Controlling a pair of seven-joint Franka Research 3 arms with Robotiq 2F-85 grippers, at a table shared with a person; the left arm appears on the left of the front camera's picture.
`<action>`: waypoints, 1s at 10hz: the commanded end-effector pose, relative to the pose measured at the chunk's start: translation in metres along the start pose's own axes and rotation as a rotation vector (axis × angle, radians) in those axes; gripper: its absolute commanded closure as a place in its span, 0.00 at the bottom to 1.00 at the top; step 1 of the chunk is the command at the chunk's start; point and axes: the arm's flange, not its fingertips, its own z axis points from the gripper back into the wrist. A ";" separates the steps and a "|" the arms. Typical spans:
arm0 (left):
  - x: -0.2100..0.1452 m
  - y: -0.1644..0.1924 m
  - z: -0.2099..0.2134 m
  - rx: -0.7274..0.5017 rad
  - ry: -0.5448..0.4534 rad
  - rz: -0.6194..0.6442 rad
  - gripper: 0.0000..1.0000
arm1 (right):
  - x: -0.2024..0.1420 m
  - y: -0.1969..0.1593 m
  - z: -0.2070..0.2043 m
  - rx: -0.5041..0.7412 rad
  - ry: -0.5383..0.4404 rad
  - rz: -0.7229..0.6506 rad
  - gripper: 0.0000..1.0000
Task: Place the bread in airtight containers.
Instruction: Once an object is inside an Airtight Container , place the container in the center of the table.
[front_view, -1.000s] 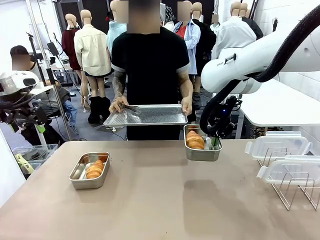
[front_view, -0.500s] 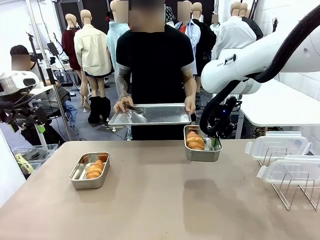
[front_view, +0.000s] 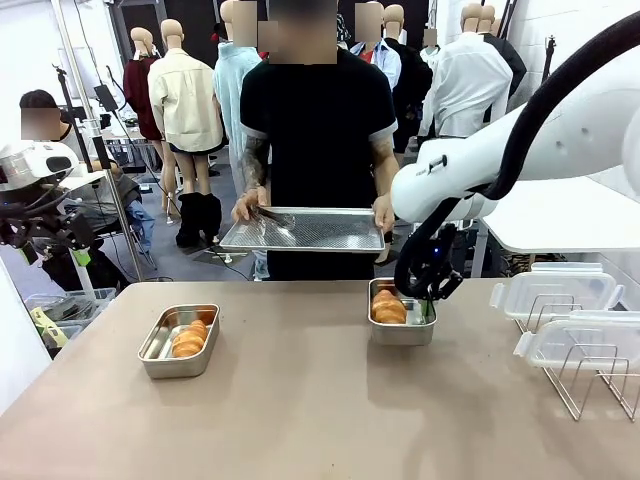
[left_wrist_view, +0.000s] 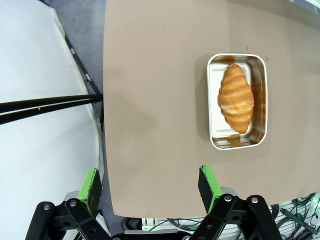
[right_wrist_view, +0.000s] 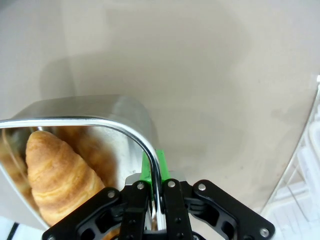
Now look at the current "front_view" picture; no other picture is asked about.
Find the person's right hand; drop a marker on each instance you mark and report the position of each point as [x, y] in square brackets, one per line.
[250, 205]

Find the clear plastic snap lid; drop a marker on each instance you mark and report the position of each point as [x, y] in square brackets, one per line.
[555, 290]
[575, 345]

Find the person's tattooed right forearm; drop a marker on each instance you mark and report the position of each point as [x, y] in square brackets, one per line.
[256, 165]

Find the white side table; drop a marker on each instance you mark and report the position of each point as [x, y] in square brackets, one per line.
[550, 237]

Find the person's left forearm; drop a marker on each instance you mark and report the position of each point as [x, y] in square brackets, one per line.
[386, 170]

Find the mannequin in blue shirt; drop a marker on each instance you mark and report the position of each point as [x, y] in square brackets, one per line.
[387, 60]

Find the golden croissant bread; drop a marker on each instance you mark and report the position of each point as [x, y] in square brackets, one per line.
[189, 340]
[387, 307]

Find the mannequin in black clothes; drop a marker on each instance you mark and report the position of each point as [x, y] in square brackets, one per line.
[412, 85]

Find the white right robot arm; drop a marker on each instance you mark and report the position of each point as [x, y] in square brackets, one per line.
[550, 150]

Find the metal serving tongs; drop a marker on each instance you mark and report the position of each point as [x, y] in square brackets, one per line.
[277, 217]

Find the perforated metal baking tray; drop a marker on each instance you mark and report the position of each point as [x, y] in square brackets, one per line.
[325, 235]

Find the rectangular stainless steel container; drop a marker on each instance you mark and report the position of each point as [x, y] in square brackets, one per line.
[400, 334]
[165, 365]

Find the seated person in grey shirt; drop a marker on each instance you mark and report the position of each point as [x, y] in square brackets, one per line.
[115, 200]

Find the mannequin in cream jacket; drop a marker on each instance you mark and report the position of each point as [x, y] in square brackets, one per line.
[185, 100]

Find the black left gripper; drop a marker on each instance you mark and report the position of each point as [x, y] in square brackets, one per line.
[45, 227]

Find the mannequin in white shirt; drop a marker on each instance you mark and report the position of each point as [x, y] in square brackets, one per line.
[470, 85]

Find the white desk with seated person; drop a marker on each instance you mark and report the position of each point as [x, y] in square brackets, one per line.
[87, 180]

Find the black tall light stand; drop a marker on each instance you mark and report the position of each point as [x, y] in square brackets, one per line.
[550, 55]

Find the aluminium frame post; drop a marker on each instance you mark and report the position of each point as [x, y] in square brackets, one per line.
[80, 65]

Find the mannequin in maroon clothes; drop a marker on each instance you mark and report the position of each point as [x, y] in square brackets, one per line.
[140, 95]

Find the mannequin in black jacket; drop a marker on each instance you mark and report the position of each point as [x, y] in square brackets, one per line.
[515, 65]

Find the person in black t-shirt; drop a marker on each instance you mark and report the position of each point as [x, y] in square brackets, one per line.
[315, 140]

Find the person's left hand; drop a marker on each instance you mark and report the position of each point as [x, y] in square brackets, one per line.
[386, 212]

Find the mannequin in light blue fleece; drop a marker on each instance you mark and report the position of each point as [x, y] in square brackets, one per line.
[230, 100]

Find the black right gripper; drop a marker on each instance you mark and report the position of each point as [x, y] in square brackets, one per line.
[440, 260]

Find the black trousers on floor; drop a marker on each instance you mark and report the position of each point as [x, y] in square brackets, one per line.
[200, 215]

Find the clear plastic storage bin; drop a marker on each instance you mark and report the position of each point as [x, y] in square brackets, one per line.
[70, 310]

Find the black thin tripod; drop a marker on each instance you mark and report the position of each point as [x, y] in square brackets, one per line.
[67, 105]

